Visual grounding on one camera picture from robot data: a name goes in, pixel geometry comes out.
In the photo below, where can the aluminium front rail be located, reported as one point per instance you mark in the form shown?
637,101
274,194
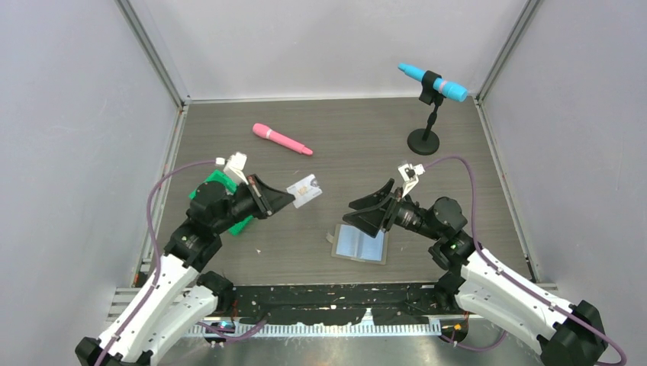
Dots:
430,325

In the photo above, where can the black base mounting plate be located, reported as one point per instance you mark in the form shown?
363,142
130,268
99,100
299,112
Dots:
336,304

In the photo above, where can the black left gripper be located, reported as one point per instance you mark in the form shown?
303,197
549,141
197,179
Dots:
266,200

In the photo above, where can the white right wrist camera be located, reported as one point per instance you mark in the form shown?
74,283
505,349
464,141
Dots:
410,174

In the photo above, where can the green plastic bin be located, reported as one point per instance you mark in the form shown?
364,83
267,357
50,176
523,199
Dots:
211,204

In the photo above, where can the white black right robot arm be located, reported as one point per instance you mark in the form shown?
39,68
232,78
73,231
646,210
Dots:
560,332

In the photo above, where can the grey card holder wallet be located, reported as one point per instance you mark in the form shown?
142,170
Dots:
353,244

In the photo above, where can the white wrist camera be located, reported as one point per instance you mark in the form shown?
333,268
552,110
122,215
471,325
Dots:
233,167
410,174

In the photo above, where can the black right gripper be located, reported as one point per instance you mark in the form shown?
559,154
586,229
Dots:
369,219

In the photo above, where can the black microphone stand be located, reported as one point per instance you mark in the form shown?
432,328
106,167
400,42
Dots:
424,141

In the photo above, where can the blue toy microphone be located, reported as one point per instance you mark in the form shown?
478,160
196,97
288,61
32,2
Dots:
434,85

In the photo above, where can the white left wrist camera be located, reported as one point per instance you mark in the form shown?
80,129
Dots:
233,167

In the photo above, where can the pink toy microphone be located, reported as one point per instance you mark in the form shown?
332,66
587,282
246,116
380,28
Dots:
267,133

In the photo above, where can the grey magnetic stripe card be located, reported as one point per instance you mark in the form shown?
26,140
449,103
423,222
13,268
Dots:
305,190

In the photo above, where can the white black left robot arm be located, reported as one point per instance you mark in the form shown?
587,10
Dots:
180,292

